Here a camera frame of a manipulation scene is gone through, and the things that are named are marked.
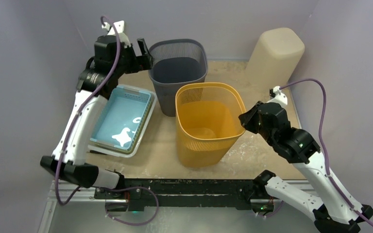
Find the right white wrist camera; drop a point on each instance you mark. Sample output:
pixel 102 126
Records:
pixel 277 96

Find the light blue plastic crate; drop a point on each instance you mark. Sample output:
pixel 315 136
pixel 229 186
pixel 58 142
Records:
pixel 122 122

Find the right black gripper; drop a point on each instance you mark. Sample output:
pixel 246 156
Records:
pixel 255 119

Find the beige plastic bin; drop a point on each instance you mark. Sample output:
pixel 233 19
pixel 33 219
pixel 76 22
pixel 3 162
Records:
pixel 274 58

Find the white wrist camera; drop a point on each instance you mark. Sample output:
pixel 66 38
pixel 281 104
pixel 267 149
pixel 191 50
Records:
pixel 277 96
pixel 117 29

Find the white plastic tray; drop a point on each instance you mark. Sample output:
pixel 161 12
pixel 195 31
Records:
pixel 138 141

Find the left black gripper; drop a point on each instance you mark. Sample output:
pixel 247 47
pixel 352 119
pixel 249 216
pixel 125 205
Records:
pixel 144 62

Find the yellow mesh basket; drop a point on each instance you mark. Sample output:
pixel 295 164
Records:
pixel 207 123

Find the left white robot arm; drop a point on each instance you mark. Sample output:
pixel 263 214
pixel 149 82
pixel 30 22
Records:
pixel 68 160

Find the grey mesh basket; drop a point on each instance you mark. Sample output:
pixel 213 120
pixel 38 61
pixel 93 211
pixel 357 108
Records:
pixel 176 63

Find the aluminium frame rail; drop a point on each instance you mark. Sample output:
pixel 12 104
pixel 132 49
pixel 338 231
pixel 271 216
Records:
pixel 87 194

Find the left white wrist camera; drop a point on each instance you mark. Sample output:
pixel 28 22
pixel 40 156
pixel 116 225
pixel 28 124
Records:
pixel 117 29

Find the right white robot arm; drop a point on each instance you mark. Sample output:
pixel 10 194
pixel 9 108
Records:
pixel 334 210

